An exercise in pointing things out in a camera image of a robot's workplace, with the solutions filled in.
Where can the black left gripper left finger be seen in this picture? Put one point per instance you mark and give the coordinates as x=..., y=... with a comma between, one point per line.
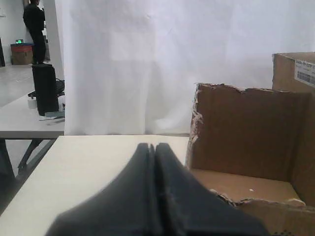
x=127, y=206

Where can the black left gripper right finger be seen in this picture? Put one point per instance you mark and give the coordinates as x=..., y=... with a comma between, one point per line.
x=187, y=208

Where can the large torn cardboard box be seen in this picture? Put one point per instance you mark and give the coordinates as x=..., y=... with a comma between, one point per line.
x=255, y=149

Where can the taped cardboard box with flaps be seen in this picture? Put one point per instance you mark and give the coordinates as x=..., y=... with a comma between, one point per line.
x=294, y=72

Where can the grey side table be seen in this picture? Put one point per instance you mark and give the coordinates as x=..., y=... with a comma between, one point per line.
x=18, y=121

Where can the white backdrop curtain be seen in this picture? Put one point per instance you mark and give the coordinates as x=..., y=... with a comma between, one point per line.
x=131, y=66

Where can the black computer tower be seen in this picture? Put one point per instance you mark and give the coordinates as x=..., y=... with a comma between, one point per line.
x=44, y=79

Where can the distant brown cardboard bin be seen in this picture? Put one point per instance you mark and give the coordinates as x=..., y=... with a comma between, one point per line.
x=21, y=54

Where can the person in black clothes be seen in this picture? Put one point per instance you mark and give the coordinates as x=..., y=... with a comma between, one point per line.
x=34, y=19

